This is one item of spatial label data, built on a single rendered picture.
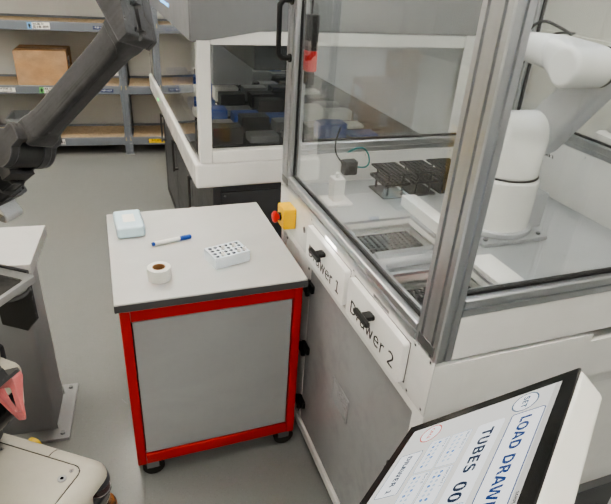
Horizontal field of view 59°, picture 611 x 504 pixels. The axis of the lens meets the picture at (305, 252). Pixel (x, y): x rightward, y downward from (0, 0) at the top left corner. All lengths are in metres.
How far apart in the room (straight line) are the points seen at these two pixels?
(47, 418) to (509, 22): 2.01
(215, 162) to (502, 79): 1.48
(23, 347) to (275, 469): 0.98
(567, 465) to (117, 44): 0.90
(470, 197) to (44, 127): 0.80
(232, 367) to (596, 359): 1.06
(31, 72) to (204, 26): 3.24
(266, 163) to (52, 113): 1.26
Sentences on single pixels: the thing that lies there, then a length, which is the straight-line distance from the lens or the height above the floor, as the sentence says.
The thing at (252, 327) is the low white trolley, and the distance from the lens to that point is 1.75.
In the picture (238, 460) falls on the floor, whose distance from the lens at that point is 2.15.
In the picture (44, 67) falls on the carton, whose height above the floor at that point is 0.73.
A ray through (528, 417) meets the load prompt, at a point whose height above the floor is 1.16.
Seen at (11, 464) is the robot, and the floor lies 0.28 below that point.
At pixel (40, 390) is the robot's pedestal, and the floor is 0.21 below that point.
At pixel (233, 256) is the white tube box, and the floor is 0.79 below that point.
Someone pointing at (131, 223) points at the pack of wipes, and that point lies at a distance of 1.95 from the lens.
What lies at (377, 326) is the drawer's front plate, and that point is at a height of 0.89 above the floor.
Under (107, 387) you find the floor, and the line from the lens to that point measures 2.49.
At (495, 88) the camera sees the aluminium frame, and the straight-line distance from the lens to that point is 0.91.
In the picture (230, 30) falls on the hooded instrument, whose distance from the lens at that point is 2.10.
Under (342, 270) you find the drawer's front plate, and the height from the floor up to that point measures 0.92.
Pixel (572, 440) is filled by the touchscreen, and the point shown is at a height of 1.19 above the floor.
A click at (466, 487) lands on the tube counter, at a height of 1.12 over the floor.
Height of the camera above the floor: 1.64
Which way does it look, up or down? 28 degrees down
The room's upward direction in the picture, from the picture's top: 4 degrees clockwise
